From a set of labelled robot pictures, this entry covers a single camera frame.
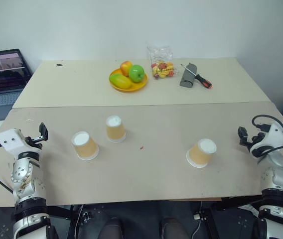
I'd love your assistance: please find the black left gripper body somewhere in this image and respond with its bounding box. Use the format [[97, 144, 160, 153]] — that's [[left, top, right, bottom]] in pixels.
[[23, 135, 44, 151]]

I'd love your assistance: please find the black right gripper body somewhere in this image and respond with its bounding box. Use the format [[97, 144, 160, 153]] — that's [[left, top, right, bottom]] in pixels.
[[245, 132, 266, 149]]

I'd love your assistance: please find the brown paper cup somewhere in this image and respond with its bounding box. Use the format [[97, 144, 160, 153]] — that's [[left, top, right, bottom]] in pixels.
[[105, 115, 127, 143], [71, 131, 100, 161], [186, 138, 217, 169]]

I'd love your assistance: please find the black orange screwdriver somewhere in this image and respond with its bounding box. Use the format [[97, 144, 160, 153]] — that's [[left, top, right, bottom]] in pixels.
[[180, 64, 213, 89]]

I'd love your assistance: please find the grey metal holder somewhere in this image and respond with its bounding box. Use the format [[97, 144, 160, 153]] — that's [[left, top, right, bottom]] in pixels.
[[179, 63, 198, 89]]

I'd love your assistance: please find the green yellow mango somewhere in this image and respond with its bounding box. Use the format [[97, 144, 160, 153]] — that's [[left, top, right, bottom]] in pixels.
[[109, 73, 133, 90]]

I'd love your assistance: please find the red yellow apple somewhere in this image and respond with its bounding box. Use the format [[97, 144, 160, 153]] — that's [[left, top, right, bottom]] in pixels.
[[120, 60, 134, 77]]

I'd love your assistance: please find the orange plastic plate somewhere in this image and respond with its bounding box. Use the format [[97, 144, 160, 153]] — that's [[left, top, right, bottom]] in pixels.
[[109, 68, 148, 94]]

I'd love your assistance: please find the clear bag of candies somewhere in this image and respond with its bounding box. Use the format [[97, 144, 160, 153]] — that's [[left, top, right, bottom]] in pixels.
[[145, 41, 176, 80]]

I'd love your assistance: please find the green apple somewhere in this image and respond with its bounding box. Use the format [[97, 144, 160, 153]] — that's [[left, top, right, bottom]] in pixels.
[[128, 64, 145, 83]]

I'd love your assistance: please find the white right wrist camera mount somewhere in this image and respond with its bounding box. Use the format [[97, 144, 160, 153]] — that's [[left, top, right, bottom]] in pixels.
[[249, 122, 283, 159]]

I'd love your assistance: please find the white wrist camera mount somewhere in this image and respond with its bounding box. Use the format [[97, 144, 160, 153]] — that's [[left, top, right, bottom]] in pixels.
[[0, 128, 43, 156], [249, 122, 283, 159]]

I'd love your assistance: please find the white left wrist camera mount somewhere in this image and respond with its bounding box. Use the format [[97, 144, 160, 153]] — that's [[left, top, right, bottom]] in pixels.
[[0, 128, 43, 156]]

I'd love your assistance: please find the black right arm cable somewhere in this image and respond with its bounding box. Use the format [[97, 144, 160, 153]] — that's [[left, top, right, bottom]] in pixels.
[[252, 114, 283, 160]]

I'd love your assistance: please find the white cable under table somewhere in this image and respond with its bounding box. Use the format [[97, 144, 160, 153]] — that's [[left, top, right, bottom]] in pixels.
[[190, 200, 205, 239]]

